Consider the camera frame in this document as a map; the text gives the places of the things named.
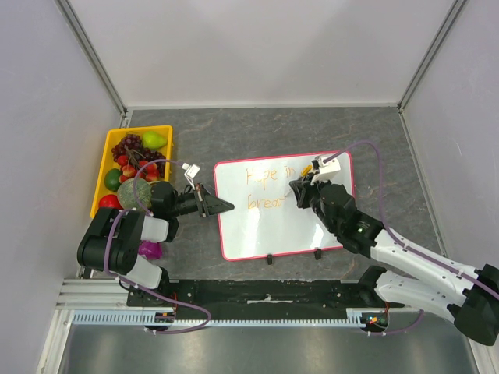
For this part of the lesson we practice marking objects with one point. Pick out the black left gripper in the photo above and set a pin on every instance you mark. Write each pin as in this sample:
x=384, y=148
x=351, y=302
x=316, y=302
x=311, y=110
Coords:
x=214, y=205

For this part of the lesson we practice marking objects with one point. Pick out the green lime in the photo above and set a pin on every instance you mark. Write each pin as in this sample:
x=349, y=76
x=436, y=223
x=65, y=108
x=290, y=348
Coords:
x=112, y=179

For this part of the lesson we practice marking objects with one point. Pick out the green netted melon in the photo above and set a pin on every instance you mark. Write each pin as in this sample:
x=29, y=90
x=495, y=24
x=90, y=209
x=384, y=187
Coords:
x=133, y=194

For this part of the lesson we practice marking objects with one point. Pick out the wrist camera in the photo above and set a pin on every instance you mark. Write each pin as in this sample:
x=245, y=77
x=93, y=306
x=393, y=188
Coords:
x=324, y=169
x=190, y=172

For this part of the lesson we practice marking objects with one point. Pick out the purple grape bunch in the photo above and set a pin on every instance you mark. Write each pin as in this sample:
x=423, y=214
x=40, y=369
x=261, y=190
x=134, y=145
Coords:
x=131, y=145

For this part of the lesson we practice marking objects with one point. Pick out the green pear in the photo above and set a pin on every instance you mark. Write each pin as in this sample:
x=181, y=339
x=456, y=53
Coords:
x=154, y=140

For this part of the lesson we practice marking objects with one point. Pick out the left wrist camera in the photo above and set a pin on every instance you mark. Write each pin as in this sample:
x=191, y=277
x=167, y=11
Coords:
x=190, y=172

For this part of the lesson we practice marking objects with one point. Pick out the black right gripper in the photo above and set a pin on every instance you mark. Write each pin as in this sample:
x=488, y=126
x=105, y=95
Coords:
x=308, y=193

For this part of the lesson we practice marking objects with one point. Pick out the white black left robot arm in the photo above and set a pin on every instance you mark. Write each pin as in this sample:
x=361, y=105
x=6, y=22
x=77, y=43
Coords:
x=112, y=241

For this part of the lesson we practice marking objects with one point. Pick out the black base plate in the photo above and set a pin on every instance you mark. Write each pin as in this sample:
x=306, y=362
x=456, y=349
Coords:
x=259, y=300

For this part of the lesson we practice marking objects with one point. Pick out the yellow plastic fruit basket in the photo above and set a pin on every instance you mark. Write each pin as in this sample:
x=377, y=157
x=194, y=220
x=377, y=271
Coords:
x=107, y=162

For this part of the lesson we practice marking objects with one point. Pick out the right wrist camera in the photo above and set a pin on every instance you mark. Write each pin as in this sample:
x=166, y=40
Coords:
x=324, y=169

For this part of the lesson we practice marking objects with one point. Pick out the yellow capped marker pen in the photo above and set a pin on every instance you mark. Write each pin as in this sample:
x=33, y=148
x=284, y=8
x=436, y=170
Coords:
x=295, y=186

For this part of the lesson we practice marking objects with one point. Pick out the red cherry cluster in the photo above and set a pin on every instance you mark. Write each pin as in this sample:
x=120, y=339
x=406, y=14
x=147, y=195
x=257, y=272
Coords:
x=131, y=168

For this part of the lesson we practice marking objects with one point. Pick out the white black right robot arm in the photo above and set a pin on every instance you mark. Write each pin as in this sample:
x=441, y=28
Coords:
x=463, y=295

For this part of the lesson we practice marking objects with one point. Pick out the red apple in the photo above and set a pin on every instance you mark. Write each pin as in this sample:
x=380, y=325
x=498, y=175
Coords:
x=110, y=201

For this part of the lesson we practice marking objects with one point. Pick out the aluminium frame rail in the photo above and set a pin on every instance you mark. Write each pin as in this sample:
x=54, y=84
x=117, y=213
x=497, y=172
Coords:
x=90, y=294

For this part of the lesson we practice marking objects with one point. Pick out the purple snack packet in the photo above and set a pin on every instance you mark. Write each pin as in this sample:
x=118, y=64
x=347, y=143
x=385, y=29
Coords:
x=150, y=250

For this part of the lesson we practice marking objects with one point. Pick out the pink framed whiteboard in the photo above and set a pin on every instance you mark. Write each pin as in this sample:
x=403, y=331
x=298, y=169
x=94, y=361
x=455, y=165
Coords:
x=265, y=220

